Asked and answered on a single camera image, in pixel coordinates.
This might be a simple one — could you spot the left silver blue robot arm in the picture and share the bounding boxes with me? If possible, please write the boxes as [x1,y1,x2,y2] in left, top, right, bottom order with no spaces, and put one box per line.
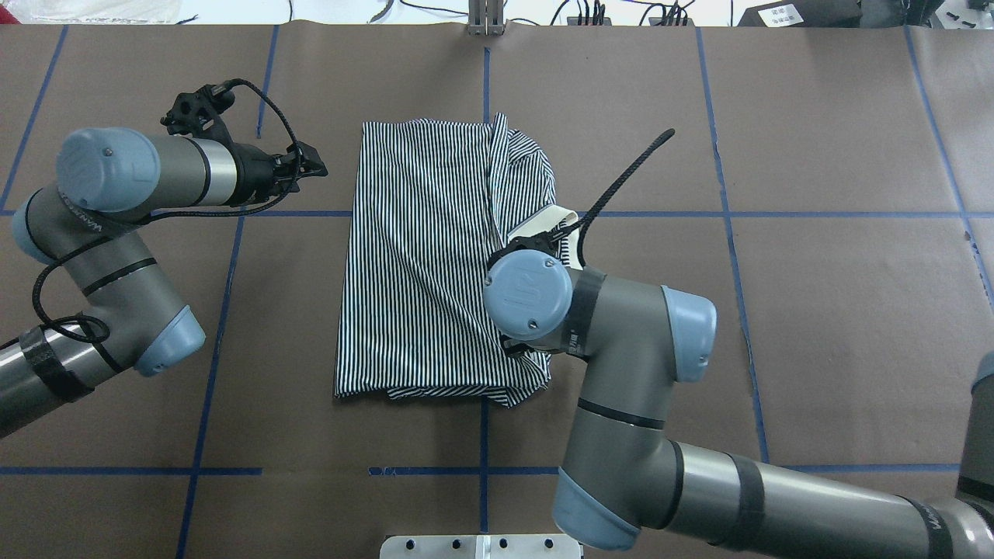
[2,127,328,436]

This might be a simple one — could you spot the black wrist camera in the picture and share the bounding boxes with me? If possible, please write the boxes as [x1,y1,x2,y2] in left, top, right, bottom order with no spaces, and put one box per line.
[485,229,567,270]
[160,84,235,143]

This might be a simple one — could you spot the clear plastic bag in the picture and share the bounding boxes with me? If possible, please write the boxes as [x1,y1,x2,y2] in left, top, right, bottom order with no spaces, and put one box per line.
[2,1,183,25]

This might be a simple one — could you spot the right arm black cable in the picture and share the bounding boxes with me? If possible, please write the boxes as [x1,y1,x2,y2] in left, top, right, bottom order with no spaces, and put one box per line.
[544,128,676,269]

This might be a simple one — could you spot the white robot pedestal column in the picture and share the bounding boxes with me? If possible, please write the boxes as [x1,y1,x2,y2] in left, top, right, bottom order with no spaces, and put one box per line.
[379,533,586,558]

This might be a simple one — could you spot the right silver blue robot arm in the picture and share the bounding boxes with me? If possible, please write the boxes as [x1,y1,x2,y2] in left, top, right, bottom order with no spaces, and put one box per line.
[483,248,993,558]

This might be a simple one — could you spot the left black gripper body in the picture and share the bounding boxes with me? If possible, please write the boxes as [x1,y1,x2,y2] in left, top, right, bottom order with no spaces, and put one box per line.
[231,143,301,207]

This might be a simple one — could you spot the black box with label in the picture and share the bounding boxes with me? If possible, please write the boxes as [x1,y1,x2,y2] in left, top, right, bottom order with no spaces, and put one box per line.
[735,1,863,28]

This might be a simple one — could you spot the navy white striped polo shirt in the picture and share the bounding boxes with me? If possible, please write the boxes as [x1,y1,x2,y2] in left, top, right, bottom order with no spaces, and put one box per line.
[334,113,557,408]

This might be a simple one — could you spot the aluminium frame post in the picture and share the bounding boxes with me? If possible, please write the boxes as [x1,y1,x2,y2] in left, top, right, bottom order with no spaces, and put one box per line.
[466,0,507,36]

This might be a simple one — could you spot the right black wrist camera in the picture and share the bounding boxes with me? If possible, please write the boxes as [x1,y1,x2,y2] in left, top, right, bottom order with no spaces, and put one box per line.
[485,229,567,270]

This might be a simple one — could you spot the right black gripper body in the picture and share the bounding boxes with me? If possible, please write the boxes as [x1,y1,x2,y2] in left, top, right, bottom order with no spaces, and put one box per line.
[501,335,536,359]

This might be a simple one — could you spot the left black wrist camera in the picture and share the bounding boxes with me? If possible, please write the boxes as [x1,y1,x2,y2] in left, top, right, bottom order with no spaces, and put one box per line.
[160,84,235,143]

